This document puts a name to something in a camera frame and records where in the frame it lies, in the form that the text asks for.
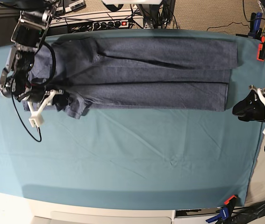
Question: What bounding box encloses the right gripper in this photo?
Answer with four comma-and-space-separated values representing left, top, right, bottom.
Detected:
27, 87, 73, 111

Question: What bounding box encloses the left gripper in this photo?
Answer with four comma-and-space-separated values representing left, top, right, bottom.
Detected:
232, 90, 265, 122

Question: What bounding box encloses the blue-grey T-shirt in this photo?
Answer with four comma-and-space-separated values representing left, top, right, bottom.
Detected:
29, 37, 238, 119

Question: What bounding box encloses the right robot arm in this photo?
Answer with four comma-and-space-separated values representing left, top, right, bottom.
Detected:
0, 0, 69, 109

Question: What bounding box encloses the orange black clamp top right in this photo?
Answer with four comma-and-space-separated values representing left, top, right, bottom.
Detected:
257, 36, 265, 62

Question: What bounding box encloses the blue clamp top right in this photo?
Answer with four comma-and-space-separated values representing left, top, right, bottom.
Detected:
248, 12, 263, 39

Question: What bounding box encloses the teal table cloth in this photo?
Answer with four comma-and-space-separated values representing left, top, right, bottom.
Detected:
0, 29, 265, 210

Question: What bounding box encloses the blue orange clamp bottom right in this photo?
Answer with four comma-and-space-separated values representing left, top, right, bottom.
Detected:
206, 195, 238, 224

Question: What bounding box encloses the black plastic bag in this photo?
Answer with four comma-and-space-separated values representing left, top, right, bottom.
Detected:
230, 201, 265, 224

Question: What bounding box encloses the black power strip red switch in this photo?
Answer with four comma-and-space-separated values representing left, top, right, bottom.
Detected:
67, 21, 129, 33

